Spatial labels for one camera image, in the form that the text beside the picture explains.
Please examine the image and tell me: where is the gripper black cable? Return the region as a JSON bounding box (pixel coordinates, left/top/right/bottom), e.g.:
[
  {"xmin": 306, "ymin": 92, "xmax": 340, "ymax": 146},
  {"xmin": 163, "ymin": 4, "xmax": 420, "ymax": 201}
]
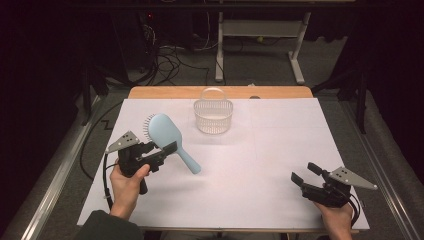
[
  {"xmin": 102, "ymin": 152, "xmax": 122, "ymax": 211},
  {"xmin": 346, "ymin": 193, "xmax": 362, "ymax": 228}
]

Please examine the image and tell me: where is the person's right hand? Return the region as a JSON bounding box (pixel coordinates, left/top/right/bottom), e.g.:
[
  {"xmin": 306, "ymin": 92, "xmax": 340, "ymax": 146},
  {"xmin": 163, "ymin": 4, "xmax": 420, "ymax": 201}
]
[{"xmin": 314, "ymin": 199, "xmax": 354, "ymax": 240}]

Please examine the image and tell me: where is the black floor cable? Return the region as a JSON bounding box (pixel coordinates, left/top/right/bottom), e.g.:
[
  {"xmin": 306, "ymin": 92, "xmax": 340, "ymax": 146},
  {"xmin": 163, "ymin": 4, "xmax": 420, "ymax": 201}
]
[{"xmin": 79, "ymin": 100, "xmax": 124, "ymax": 181}]

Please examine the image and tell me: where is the white metal desk frame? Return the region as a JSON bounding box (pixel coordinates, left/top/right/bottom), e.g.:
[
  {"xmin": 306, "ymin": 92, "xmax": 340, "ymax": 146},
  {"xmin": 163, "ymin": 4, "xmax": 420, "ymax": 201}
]
[{"xmin": 214, "ymin": 11, "xmax": 306, "ymax": 86}]

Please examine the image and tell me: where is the light blue hairbrush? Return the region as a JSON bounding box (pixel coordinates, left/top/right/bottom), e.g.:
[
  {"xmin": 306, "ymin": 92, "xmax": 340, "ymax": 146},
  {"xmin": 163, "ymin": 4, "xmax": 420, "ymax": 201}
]
[{"xmin": 142, "ymin": 112, "xmax": 202, "ymax": 175}]

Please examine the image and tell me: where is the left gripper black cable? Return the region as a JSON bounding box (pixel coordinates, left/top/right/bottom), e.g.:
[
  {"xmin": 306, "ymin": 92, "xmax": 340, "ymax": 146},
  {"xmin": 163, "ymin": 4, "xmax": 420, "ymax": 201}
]
[{"xmin": 102, "ymin": 152, "xmax": 122, "ymax": 211}]

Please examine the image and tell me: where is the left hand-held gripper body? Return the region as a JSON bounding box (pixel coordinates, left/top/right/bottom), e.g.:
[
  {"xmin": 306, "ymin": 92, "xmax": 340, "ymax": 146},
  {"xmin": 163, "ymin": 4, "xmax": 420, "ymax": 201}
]
[{"xmin": 105, "ymin": 130, "xmax": 168, "ymax": 196}]

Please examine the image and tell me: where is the aluminium floor rail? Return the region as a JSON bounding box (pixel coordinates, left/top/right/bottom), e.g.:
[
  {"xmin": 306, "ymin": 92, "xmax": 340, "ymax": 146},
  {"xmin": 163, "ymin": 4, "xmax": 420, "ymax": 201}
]
[
  {"xmin": 338, "ymin": 99, "xmax": 424, "ymax": 240},
  {"xmin": 0, "ymin": 94, "xmax": 104, "ymax": 240}
]

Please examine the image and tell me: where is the black metal stand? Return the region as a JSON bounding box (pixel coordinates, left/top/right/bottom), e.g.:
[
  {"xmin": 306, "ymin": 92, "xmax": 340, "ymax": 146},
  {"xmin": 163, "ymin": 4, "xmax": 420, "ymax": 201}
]
[
  {"xmin": 81, "ymin": 63, "xmax": 111, "ymax": 126},
  {"xmin": 311, "ymin": 66, "xmax": 369, "ymax": 134}
]

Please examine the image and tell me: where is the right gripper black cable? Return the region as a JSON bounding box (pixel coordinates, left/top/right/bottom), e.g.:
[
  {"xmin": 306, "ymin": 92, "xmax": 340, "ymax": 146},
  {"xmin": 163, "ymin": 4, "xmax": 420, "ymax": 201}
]
[{"xmin": 346, "ymin": 193, "xmax": 362, "ymax": 228}]

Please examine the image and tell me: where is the wooden table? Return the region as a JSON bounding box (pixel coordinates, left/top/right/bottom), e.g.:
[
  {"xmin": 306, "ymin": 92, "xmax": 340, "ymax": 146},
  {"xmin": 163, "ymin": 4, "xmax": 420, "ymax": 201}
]
[{"xmin": 83, "ymin": 85, "xmax": 361, "ymax": 234}]

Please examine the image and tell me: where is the dark computer tower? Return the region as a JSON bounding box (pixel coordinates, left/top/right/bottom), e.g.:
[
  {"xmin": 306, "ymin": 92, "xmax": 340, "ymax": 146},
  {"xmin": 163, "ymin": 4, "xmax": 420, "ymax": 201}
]
[{"xmin": 111, "ymin": 9, "xmax": 159, "ymax": 76}]

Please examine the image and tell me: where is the person's left hand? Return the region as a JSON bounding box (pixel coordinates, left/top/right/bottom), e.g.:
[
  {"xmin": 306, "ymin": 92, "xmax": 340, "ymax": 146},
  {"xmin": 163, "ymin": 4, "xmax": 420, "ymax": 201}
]
[{"xmin": 109, "ymin": 163, "xmax": 152, "ymax": 221}]

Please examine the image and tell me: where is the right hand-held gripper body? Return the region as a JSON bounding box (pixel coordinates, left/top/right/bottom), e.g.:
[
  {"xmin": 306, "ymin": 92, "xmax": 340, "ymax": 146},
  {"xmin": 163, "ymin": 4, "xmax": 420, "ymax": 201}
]
[{"xmin": 299, "ymin": 166, "xmax": 379, "ymax": 209}]

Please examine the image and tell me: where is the white plastic mesh basket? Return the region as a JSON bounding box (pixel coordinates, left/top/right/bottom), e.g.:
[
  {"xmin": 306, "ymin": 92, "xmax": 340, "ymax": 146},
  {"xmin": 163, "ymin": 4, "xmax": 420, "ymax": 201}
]
[{"xmin": 193, "ymin": 87, "xmax": 234, "ymax": 135}]

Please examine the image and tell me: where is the white table sheet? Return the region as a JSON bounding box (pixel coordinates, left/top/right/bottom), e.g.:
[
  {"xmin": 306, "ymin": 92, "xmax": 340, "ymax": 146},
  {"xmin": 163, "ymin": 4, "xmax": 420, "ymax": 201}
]
[{"xmin": 77, "ymin": 97, "xmax": 370, "ymax": 232}]

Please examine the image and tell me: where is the tangle of floor cables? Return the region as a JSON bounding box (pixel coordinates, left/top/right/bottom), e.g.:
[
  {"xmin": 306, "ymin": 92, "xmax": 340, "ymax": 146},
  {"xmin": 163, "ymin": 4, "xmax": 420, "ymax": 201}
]
[{"xmin": 133, "ymin": 13, "xmax": 221, "ymax": 87}]

